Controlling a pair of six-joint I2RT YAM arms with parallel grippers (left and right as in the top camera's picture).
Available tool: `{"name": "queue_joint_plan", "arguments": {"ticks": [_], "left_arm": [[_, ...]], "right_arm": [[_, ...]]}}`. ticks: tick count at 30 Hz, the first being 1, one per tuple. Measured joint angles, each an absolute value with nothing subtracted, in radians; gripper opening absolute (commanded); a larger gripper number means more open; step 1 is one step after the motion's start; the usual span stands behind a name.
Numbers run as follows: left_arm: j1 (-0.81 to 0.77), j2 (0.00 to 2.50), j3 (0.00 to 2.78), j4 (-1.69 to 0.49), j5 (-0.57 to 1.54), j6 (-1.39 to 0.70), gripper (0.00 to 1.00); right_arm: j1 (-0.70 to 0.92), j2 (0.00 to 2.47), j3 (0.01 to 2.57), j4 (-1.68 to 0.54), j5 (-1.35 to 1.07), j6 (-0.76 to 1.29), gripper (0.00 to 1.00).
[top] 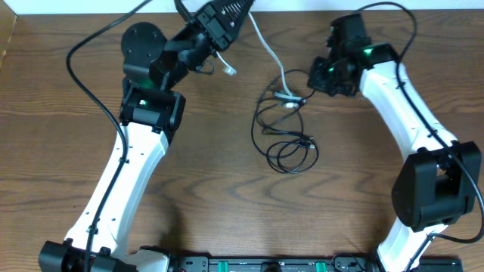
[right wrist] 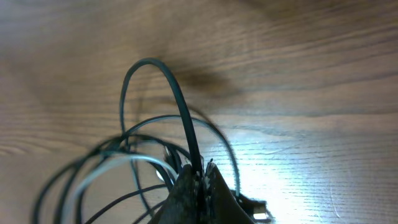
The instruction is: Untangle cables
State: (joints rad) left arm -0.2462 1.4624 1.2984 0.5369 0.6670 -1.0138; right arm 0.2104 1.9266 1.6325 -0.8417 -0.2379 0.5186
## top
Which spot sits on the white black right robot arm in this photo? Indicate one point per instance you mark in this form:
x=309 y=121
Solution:
x=438 y=182

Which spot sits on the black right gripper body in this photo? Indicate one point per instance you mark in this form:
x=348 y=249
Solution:
x=330 y=78

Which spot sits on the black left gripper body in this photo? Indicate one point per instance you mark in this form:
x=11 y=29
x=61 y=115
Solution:
x=212 y=30

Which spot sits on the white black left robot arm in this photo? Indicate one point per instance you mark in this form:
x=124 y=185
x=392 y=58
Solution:
x=150 y=114

